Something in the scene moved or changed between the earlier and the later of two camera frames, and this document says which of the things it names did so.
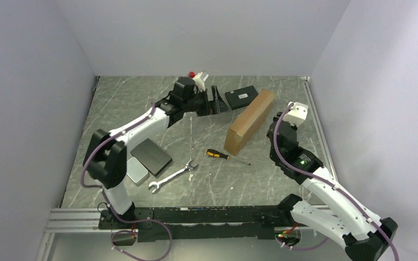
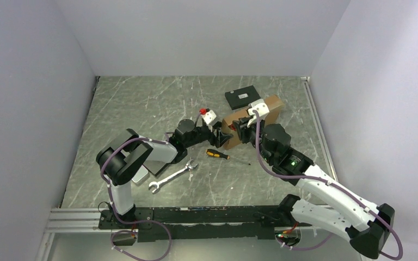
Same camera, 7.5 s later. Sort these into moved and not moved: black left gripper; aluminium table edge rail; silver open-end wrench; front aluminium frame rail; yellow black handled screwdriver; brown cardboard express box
Moved: brown cardboard express box; black left gripper
Not moved: aluminium table edge rail; front aluminium frame rail; yellow black handled screwdriver; silver open-end wrench
